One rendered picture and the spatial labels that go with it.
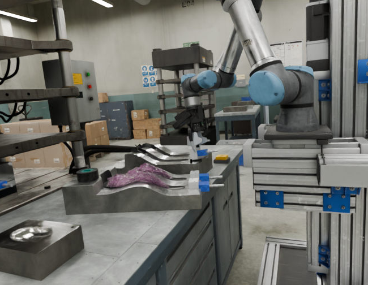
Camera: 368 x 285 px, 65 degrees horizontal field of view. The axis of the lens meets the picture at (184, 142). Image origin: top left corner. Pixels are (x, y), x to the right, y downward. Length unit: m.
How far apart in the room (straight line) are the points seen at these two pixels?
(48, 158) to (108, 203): 4.31
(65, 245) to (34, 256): 0.09
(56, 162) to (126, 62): 4.47
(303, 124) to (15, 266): 0.96
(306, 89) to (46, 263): 0.95
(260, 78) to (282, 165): 0.34
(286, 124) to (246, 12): 0.42
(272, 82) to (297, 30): 6.95
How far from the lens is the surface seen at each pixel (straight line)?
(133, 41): 8.81
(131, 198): 1.06
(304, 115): 1.11
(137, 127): 8.35
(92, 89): 2.08
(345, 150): 1.13
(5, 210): 1.45
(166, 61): 5.51
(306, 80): 1.11
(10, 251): 0.86
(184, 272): 1.25
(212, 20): 8.13
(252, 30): 1.07
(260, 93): 1.00
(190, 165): 1.31
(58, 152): 5.21
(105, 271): 0.78
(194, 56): 5.35
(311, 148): 1.12
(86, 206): 1.13
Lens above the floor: 1.21
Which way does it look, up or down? 10 degrees down
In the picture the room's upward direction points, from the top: 5 degrees counter-clockwise
